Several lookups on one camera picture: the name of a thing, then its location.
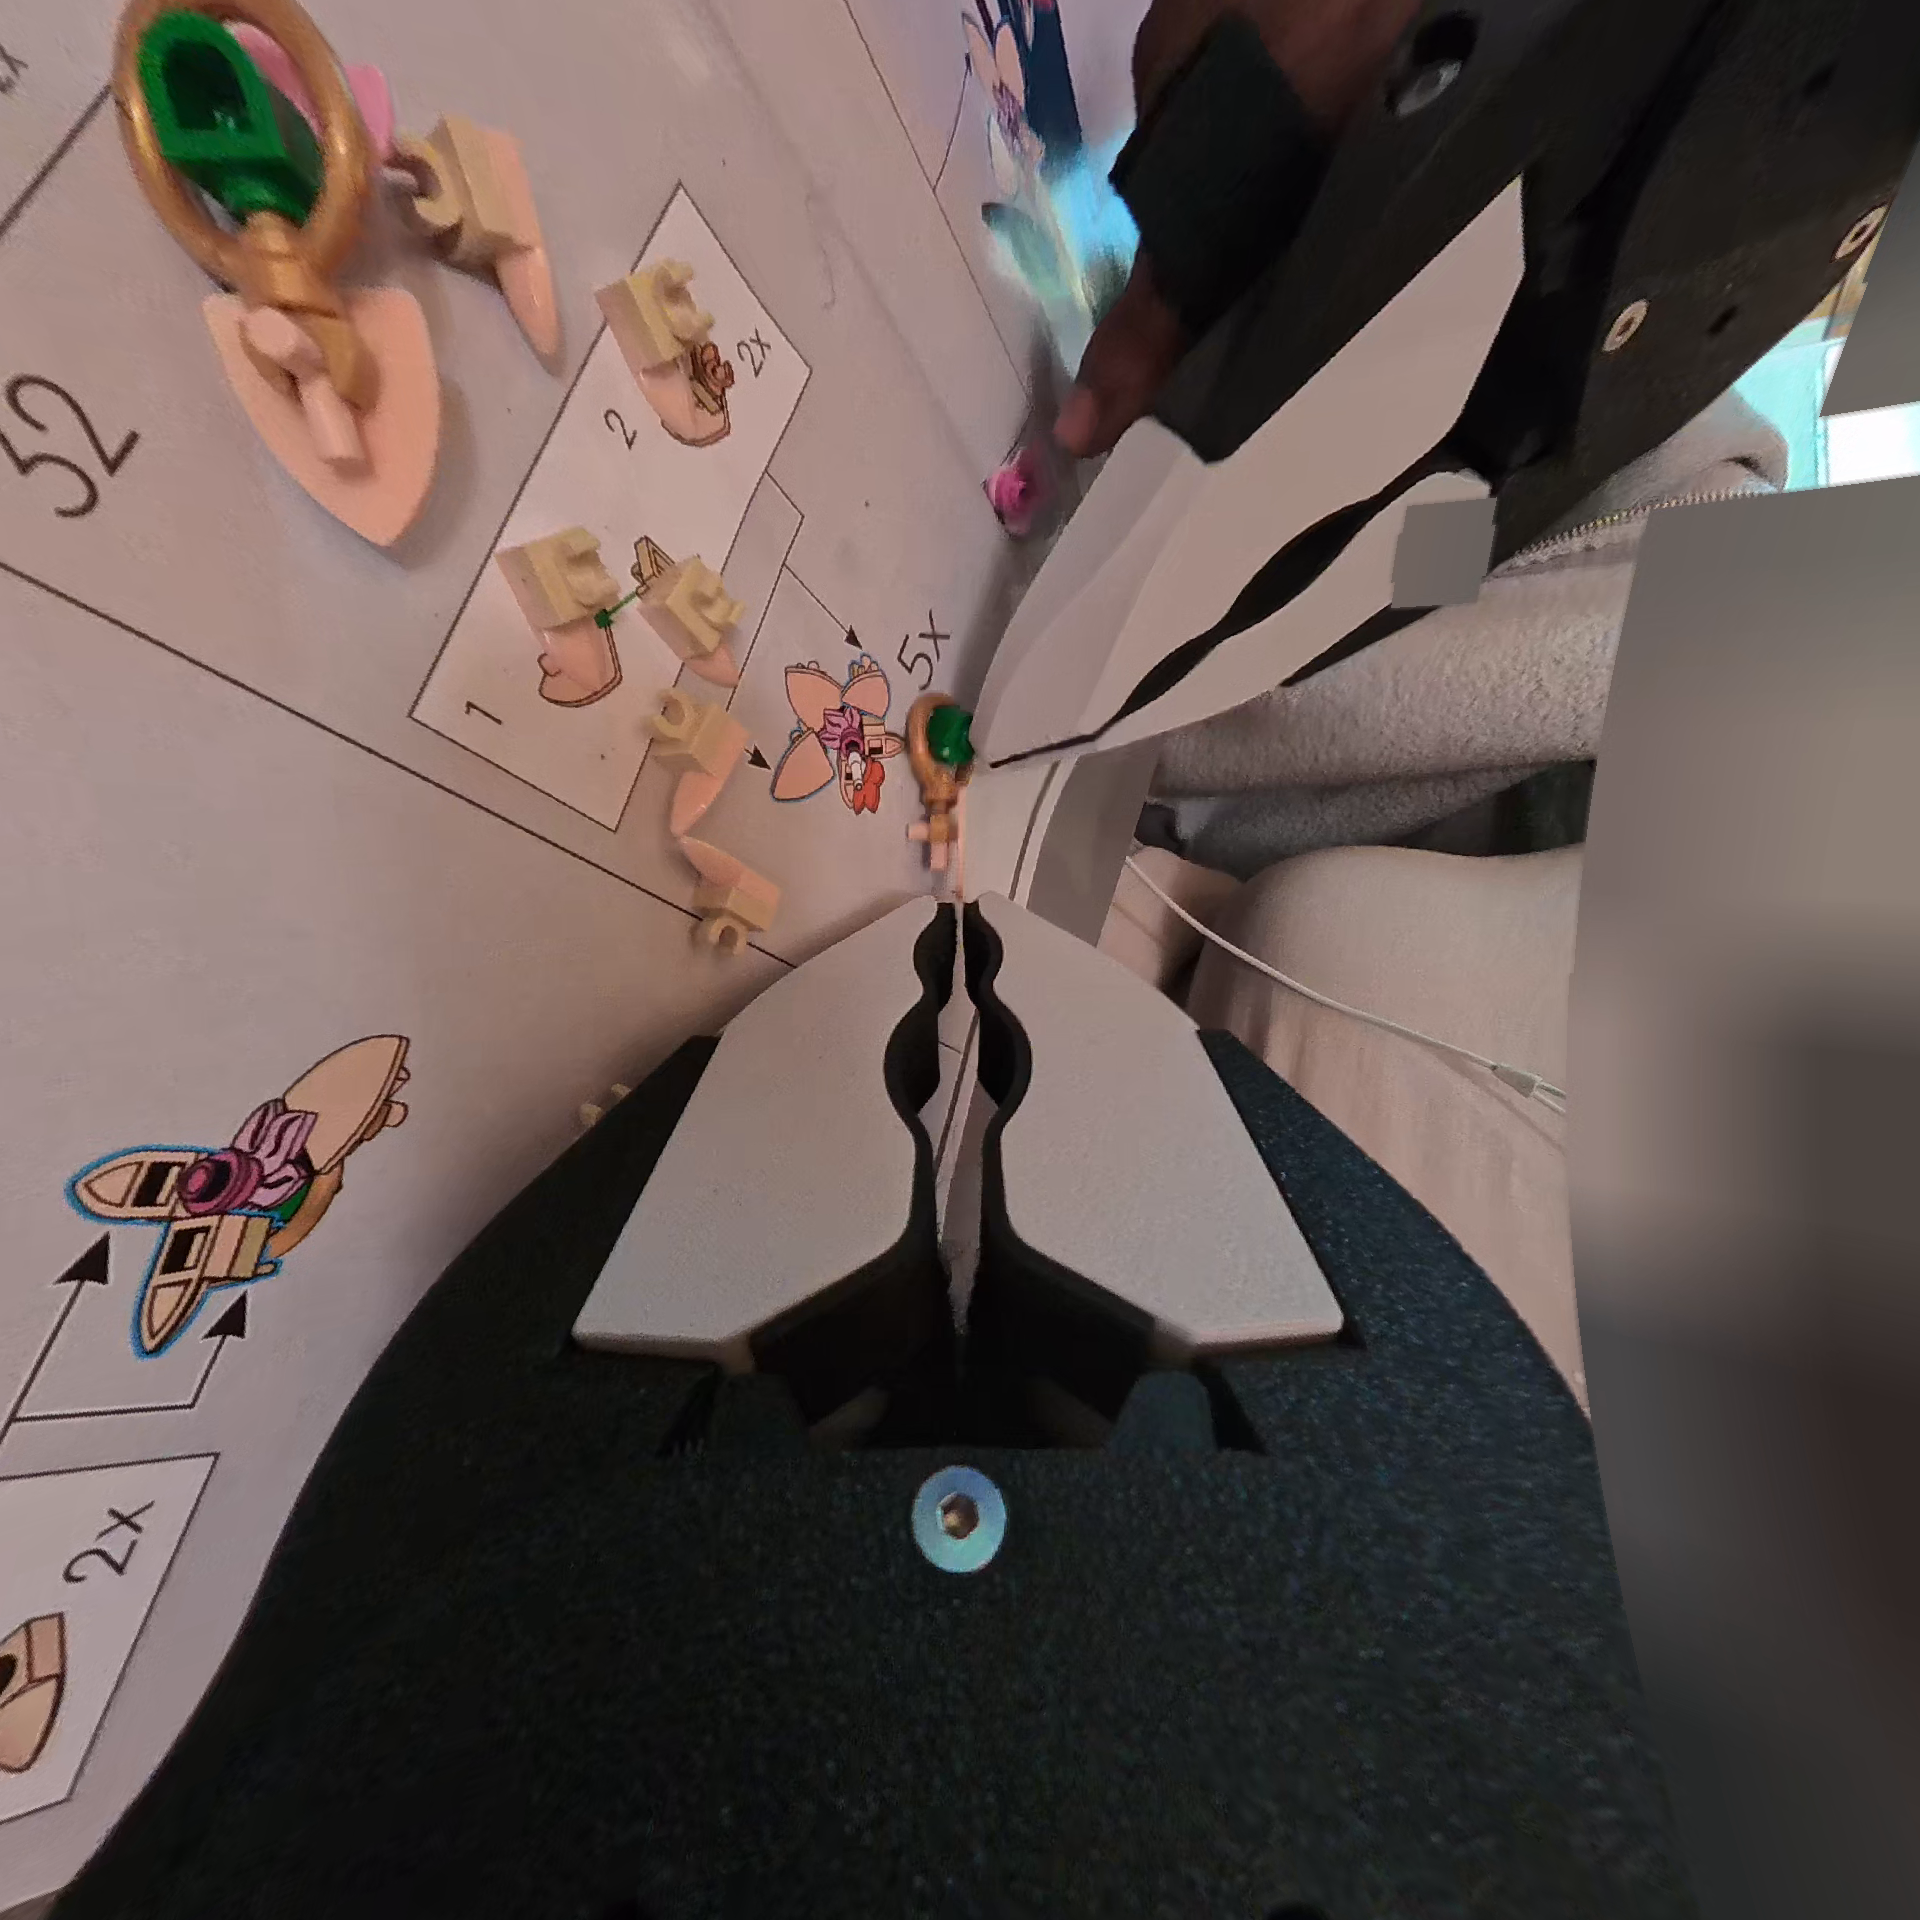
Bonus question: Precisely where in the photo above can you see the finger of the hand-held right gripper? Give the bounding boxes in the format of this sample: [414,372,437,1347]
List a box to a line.
[989,470,1510,771]
[978,192,1530,759]

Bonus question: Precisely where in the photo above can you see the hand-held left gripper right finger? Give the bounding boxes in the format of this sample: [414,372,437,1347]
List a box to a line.
[961,892,1353,1368]

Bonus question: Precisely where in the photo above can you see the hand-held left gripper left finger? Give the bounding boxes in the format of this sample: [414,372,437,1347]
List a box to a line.
[569,894,963,1379]

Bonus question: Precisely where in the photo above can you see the gold ring with green stud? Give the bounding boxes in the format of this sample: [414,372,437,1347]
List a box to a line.
[903,693,982,879]

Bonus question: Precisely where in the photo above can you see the person's right hand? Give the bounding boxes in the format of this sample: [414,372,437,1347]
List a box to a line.
[1055,0,1360,458]

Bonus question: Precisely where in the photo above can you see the grey zip hoodie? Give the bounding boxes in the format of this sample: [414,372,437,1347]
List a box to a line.
[1149,427,1801,879]

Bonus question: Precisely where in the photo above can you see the pink petal with cream clip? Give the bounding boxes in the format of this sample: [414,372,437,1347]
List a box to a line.
[674,832,786,958]
[496,526,622,645]
[634,544,751,693]
[394,111,568,366]
[645,686,755,836]
[595,258,723,394]

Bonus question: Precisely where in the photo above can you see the toy instruction booklet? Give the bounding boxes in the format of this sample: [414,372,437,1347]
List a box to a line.
[0,0,1150,1920]

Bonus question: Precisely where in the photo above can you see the thin white cable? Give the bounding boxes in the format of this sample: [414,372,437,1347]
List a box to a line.
[1125,853,1574,1114]

